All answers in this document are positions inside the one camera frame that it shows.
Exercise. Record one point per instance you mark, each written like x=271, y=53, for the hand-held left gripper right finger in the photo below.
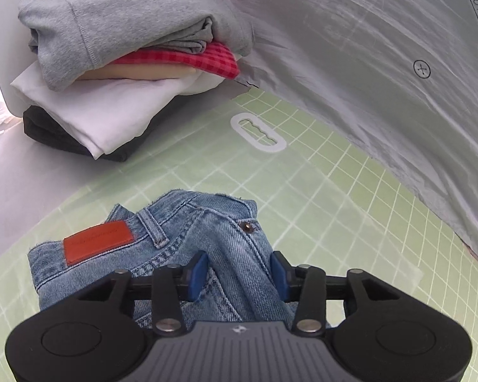
x=279, y=276

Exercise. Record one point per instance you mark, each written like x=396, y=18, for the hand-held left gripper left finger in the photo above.
x=198, y=276

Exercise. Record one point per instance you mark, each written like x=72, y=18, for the blue denim jeans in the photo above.
x=231, y=246

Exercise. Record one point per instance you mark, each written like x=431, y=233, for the green grid mat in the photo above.
x=342, y=207

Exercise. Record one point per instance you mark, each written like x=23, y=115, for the folded white garment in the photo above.
x=103, y=111

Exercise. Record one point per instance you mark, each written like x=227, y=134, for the folded dark grey garment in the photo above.
x=47, y=129

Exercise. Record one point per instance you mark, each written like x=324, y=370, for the folded beige garment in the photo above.
x=143, y=72

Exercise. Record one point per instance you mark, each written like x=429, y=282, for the folded red checked garment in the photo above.
x=207, y=61

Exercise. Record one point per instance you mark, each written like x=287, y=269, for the grey plastic sheet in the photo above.
x=342, y=47

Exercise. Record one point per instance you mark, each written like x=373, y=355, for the folded grey sweatshirt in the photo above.
x=123, y=8

